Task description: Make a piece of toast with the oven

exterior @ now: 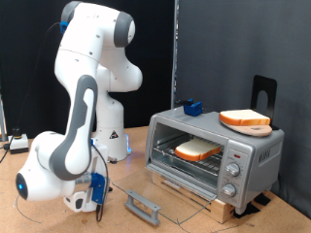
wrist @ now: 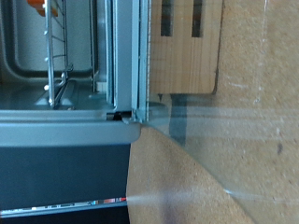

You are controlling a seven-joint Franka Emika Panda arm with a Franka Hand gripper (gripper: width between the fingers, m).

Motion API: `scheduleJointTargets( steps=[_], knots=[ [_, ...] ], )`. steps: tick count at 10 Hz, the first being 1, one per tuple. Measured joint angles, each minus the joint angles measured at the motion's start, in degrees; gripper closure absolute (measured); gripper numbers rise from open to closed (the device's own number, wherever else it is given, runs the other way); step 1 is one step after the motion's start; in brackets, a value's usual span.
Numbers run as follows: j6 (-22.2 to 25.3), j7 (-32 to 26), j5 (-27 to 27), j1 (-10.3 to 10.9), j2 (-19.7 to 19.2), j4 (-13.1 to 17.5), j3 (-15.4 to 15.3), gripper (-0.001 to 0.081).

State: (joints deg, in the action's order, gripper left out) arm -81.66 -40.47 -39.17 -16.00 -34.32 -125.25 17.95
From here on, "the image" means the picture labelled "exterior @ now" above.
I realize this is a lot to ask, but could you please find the black backdrop curtain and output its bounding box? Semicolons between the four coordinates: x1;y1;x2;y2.
0;0;176;140

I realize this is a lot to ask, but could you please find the vertical metal pole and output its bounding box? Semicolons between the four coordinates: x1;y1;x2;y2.
170;0;180;110

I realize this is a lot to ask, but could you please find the wire oven rack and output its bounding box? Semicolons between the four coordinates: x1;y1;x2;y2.
152;133;225;178

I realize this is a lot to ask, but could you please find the silver toaster oven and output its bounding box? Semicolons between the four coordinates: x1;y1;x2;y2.
144;106;286;216

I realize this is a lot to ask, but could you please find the white bread slice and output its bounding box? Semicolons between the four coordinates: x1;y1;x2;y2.
219;109;271;127
174;137;225;162

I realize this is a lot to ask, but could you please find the black foam pad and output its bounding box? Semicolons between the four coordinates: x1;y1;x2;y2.
254;192;272;207
232;202;261;219

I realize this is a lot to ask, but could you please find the silver oven knob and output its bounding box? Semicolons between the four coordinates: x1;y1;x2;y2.
221;183;237;198
225;161;242;178

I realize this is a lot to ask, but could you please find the white emergency stop box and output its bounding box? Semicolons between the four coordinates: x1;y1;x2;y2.
8;127;30;155

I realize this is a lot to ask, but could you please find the black metal bookend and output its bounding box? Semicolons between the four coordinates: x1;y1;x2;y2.
251;75;280;131

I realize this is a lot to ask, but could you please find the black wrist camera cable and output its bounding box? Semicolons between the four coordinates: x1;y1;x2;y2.
91;144;112;223

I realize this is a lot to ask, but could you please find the round wooden serving board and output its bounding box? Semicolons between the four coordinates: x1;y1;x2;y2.
223;122;273;138

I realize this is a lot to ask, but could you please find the long black hanging cable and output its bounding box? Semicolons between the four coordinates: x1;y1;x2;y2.
0;21;63;164

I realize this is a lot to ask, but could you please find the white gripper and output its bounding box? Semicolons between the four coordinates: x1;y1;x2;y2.
62;189;95;214

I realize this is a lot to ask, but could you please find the blue small object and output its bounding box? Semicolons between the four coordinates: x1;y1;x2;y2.
176;98;215;117

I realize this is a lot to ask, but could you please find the wooden slatted crate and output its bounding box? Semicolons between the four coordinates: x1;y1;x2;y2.
151;171;235;225

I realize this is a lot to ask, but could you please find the grey backdrop curtain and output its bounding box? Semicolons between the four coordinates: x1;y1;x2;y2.
176;0;311;219

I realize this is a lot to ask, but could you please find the glass oven door with handle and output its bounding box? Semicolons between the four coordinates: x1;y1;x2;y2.
112;163;218;226

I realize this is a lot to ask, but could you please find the metal frame leg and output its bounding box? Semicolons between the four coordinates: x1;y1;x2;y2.
0;93;8;142

